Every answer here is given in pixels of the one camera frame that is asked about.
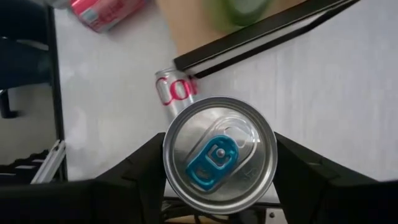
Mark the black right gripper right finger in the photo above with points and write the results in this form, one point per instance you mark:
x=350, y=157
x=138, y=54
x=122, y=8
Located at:
x=326, y=199

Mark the silver Diet Coke can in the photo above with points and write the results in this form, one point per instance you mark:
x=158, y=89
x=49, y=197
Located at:
x=174, y=93

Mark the red can pale label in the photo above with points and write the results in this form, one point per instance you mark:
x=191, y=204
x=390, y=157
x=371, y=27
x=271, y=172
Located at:
x=105, y=15

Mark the light wooden shelf board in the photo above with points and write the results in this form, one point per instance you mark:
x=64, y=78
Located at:
x=186, y=28

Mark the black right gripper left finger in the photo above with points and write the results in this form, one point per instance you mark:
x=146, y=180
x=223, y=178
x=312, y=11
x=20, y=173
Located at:
x=124, y=193

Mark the green Sanzo can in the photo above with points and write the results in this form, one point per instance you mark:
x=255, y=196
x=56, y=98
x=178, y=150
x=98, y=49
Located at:
x=242, y=12

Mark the silver aluminium extrusion bar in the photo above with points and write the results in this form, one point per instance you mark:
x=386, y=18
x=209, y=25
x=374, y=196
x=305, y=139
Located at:
x=49, y=161

